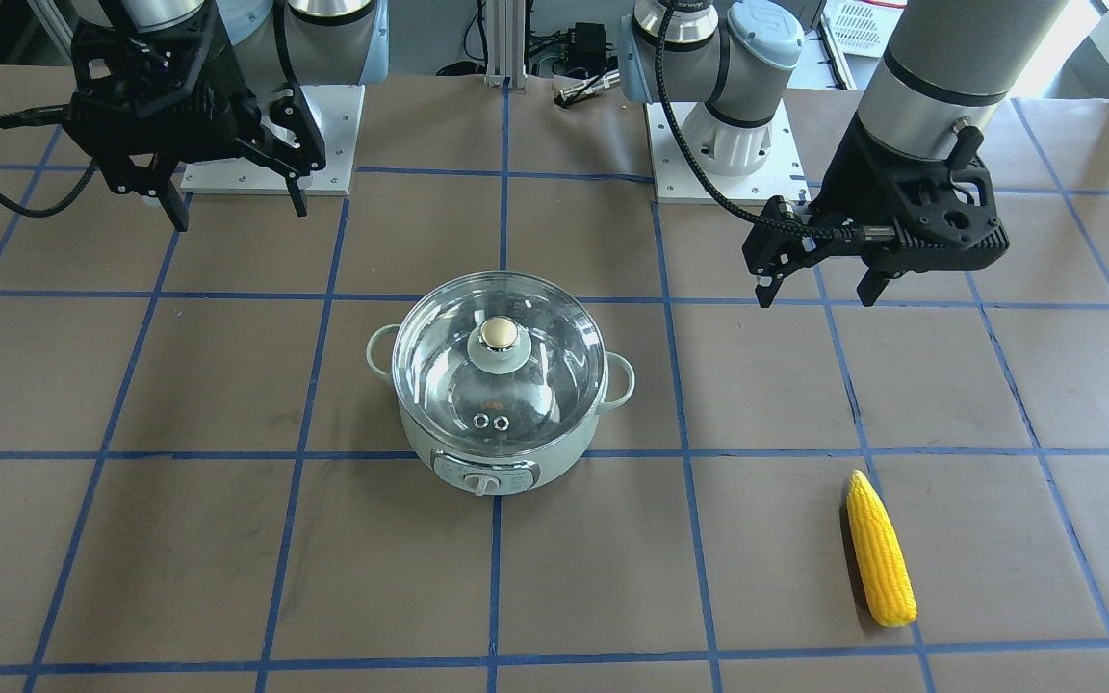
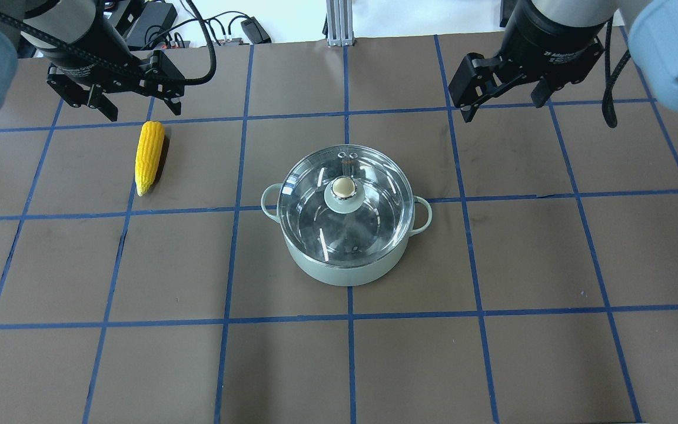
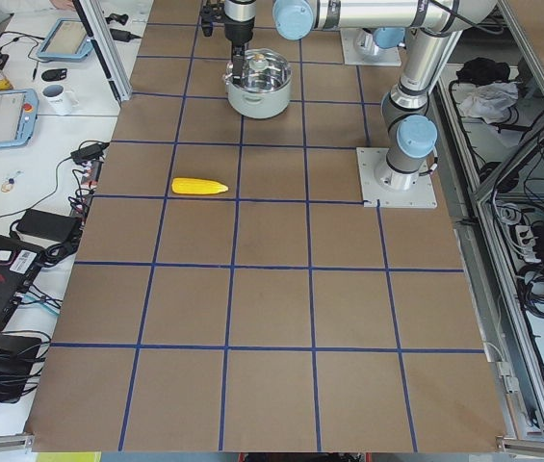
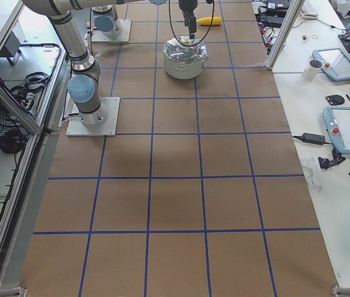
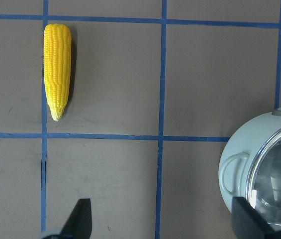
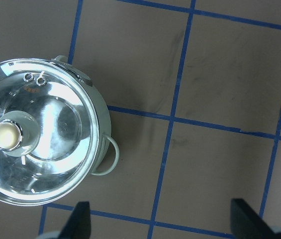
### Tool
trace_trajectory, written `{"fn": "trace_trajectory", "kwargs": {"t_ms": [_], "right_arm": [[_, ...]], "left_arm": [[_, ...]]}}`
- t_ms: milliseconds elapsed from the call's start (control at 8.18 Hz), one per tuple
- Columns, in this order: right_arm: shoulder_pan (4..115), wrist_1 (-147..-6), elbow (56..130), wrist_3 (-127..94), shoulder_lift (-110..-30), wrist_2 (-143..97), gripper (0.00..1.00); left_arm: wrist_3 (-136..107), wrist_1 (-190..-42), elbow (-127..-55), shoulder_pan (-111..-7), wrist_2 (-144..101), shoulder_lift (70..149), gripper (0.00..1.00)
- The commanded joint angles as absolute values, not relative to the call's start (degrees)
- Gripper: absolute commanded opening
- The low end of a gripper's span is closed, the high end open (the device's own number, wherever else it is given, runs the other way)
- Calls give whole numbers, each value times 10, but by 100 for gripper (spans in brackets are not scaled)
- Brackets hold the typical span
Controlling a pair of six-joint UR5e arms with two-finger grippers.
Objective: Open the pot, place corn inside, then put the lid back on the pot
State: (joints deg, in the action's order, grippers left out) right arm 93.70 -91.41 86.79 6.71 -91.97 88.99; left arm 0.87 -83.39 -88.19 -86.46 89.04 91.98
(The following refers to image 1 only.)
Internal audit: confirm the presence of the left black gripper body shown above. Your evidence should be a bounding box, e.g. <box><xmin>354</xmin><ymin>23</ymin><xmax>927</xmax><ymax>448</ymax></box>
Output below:
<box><xmin>810</xmin><ymin>121</ymin><xmax>1011</xmax><ymax>273</ymax></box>

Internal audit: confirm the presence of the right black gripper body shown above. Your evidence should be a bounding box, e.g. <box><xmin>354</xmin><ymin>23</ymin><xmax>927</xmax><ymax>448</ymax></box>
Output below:
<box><xmin>65</xmin><ymin>21</ymin><xmax>261</xmax><ymax>188</ymax></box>

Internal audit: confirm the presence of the yellow corn cob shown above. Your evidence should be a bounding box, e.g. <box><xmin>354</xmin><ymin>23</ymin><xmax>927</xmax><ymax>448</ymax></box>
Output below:
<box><xmin>845</xmin><ymin>470</ymin><xmax>918</xmax><ymax>628</ymax></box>

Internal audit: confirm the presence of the glass pot lid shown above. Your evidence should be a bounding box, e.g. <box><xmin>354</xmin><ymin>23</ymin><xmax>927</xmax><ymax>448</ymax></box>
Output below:
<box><xmin>375</xmin><ymin>271</ymin><xmax>611</xmax><ymax>457</ymax></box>

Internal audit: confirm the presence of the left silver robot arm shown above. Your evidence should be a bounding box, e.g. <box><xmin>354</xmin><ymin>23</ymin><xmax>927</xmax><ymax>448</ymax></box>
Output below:
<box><xmin>619</xmin><ymin>1</ymin><xmax>1064</xmax><ymax>307</ymax></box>

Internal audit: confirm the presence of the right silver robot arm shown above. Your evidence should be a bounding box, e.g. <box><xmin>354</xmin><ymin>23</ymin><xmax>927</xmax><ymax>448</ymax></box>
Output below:
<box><xmin>63</xmin><ymin>1</ymin><xmax>388</xmax><ymax>231</ymax></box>

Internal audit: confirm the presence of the white plastic basket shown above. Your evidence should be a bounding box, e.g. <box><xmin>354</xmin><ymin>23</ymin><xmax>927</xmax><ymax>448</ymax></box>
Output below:
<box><xmin>820</xmin><ymin>1</ymin><xmax>907</xmax><ymax>58</ymax></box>

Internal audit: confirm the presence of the black power adapter background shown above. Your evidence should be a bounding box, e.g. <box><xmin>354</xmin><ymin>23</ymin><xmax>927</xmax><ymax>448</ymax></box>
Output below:
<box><xmin>566</xmin><ymin>22</ymin><xmax>608</xmax><ymax>73</ymax></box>

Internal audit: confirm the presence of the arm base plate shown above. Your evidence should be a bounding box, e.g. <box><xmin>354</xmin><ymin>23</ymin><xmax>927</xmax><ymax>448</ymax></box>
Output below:
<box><xmin>644</xmin><ymin>102</ymin><xmax>810</xmax><ymax>207</ymax></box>
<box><xmin>179</xmin><ymin>84</ymin><xmax>365</xmax><ymax>197</ymax></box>

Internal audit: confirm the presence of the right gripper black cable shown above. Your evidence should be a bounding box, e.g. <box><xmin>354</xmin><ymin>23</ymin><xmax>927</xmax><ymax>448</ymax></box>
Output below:
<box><xmin>0</xmin><ymin>104</ymin><xmax>108</xmax><ymax>218</ymax></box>

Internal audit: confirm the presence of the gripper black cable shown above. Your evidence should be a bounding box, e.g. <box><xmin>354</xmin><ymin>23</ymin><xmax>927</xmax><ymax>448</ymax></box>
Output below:
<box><xmin>0</xmin><ymin>104</ymin><xmax>108</xmax><ymax>218</ymax></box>
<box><xmin>653</xmin><ymin>0</ymin><xmax>897</xmax><ymax>242</ymax></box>

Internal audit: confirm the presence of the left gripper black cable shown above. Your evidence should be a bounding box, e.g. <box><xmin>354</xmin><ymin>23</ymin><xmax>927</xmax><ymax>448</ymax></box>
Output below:
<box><xmin>653</xmin><ymin>0</ymin><xmax>897</xmax><ymax>242</ymax></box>

